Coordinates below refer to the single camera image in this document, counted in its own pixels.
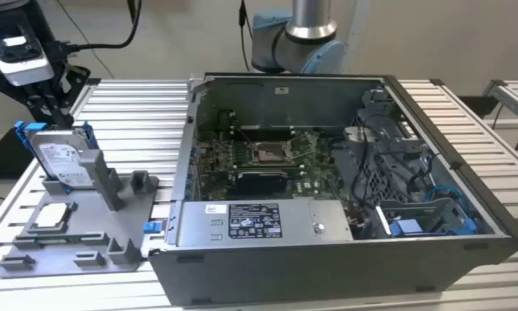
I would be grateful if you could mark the blue case latch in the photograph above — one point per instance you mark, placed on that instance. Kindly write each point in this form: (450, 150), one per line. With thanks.
(152, 227)

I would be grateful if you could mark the CPU socket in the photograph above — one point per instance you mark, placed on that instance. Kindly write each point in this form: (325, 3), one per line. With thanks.
(269, 154)

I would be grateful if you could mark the black RAM slot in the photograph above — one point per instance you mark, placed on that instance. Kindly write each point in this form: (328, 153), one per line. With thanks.
(262, 128)
(262, 133)

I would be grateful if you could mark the hard disk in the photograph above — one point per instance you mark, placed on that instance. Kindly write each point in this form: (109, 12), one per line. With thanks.
(62, 158)

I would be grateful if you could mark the blue disk bay carrier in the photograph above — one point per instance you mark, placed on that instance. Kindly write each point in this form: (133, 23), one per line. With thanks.
(408, 226)

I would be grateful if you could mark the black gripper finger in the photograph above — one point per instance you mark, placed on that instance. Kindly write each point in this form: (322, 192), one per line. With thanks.
(22, 97)
(74, 84)

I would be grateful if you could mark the silver power supply unit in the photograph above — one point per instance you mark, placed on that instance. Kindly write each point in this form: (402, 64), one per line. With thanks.
(198, 226)

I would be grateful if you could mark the silver CPU chip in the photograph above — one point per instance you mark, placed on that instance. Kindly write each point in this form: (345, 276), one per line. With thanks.
(52, 216)

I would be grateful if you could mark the green motherboard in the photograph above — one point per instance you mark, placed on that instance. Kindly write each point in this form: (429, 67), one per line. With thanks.
(314, 181)

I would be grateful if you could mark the green RAM stick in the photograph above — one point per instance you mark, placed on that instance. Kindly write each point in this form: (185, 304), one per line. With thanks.
(56, 240)

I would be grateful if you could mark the black open PC case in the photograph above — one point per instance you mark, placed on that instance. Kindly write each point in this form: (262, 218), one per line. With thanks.
(306, 275)

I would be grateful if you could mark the black stand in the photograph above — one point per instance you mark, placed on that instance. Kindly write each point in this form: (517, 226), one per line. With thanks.
(0, 162)

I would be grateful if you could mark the grey parts rack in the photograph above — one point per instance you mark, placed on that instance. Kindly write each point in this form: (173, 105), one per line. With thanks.
(90, 223)

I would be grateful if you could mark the grey metal drive cage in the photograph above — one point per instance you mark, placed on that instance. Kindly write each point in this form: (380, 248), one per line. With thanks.
(393, 162)

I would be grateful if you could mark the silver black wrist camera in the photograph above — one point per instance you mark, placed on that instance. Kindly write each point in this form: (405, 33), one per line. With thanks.
(21, 64)

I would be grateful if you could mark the black graphics card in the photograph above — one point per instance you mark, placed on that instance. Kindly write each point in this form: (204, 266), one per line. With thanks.
(261, 183)

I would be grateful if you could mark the black box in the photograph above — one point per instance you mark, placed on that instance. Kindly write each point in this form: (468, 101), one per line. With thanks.
(480, 105)

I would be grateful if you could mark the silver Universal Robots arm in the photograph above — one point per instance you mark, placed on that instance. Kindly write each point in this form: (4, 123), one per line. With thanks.
(310, 19)

